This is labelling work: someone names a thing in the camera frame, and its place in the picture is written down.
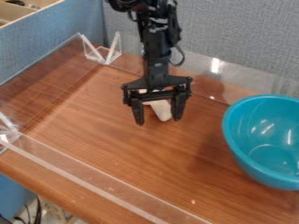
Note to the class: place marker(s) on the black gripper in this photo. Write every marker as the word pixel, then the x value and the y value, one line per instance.
pixel 158 85

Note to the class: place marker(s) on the white plush mushroom toy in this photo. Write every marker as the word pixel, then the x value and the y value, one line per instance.
pixel 162 109

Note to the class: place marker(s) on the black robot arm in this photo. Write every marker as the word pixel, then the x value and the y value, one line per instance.
pixel 159 33

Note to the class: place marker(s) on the blue plastic bowl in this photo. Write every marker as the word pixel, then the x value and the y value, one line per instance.
pixel 260 129

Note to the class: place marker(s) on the clear acrylic back barrier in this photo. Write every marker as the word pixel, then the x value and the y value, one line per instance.
pixel 219 80

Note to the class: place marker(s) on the clear acrylic barrier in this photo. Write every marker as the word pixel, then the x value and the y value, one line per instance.
pixel 219 80
pixel 92 179
pixel 19 57

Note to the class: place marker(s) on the clear acrylic left barrier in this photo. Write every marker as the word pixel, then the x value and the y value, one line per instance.
pixel 19 57

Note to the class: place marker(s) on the clear acrylic front barrier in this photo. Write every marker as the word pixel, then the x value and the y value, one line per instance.
pixel 92 179

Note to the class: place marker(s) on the wooden shelf box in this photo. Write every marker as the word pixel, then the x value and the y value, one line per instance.
pixel 15 10

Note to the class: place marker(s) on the clear acrylic corner bracket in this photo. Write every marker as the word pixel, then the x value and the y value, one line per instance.
pixel 100 54

